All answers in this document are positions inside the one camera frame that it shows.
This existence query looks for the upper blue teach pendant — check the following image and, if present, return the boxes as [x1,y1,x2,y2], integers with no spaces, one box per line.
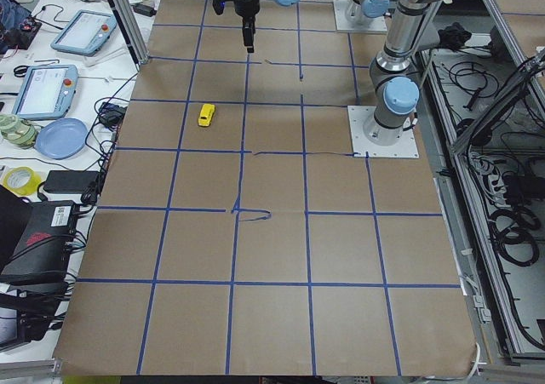
[50,10,118,56]

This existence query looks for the blue plastic plate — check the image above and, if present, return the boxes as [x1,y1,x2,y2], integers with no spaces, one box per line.
[35,117,88,159]

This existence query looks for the coiled black cables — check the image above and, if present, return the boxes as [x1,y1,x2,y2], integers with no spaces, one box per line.
[485,207,542,268]

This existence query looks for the green tape rolls stack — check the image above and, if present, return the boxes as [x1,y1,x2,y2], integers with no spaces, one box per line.
[1,114,38,149]

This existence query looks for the black computer box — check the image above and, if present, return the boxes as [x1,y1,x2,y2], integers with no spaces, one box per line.
[1,200,77,286]

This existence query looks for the yellow tape roll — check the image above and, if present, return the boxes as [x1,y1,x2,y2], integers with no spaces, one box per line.
[3,167,42,197]

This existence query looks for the yellow beetle toy car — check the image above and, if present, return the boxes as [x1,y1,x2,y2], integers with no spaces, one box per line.
[198,103,216,128]

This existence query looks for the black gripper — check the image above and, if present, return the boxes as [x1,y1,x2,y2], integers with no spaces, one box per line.
[233,0,260,53]

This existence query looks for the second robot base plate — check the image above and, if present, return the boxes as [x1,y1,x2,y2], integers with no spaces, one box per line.
[333,0,390,35]

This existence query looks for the aluminium frame post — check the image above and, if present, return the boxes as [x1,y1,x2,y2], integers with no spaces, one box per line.
[107,0,149,66]

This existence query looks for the brown paper table cover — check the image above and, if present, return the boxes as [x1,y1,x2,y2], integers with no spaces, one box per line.
[54,0,475,377]

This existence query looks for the small black adapter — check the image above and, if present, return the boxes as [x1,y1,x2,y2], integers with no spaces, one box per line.
[98,102,127,128]

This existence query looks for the black cloth bundle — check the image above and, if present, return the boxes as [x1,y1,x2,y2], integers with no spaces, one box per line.
[438,22,472,51]

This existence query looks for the lower blue teach pendant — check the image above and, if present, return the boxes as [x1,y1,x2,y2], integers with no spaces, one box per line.
[12,65,79,120]

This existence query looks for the black power adapter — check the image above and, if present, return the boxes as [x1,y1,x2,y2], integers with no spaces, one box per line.
[43,170,99,194]

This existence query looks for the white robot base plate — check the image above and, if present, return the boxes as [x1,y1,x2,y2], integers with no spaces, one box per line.
[347,106,419,158]

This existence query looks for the blue teach pendant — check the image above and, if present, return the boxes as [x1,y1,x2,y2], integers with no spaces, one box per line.
[12,65,79,120]
[50,10,118,56]

